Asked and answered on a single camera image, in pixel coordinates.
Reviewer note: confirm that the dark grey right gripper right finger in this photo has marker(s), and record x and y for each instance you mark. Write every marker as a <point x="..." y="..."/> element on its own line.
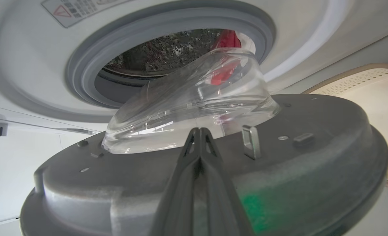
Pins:
<point x="220" y="203"/>

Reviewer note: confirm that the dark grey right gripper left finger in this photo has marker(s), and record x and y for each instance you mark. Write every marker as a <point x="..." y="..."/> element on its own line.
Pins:
<point x="180" y="196"/>

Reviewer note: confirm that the grey round glass washer door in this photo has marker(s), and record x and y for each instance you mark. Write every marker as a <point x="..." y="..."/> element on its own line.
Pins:
<point x="312" y="170"/>

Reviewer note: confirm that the red garment with white stripe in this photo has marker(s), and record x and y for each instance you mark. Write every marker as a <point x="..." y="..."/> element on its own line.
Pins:
<point x="227" y="40"/>

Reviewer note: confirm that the cream perforated laundry basket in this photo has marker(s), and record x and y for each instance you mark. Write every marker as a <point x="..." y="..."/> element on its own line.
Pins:
<point x="377" y="98"/>

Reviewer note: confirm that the white front-load washing machine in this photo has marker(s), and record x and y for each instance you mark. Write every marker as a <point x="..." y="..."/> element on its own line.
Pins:
<point x="33" y="75"/>

